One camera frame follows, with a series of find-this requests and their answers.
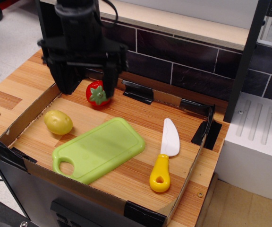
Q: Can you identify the black left support panel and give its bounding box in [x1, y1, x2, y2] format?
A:
[35, 0, 66, 69]

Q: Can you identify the wooden shelf board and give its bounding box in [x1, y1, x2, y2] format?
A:
[111, 0, 249, 51]

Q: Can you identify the red toy tomato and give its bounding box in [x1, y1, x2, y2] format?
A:
[86, 80, 111, 106]

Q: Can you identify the dark grey vertical post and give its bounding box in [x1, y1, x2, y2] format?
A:
[223, 0, 271, 122]

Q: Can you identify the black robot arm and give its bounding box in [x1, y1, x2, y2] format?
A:
[36, 0, 128, 98]

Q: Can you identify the yellow toy potato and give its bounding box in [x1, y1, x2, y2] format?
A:
[44, 110, 73, 135]

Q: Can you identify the white toy sink drainboard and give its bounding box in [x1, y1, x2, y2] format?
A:
[215, 93, 272, 199]

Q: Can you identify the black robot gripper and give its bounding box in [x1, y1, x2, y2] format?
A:
[48, 4, 128, 98]

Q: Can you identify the green plastic cutting board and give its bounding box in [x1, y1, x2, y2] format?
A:
[52, 117, 145, 184]

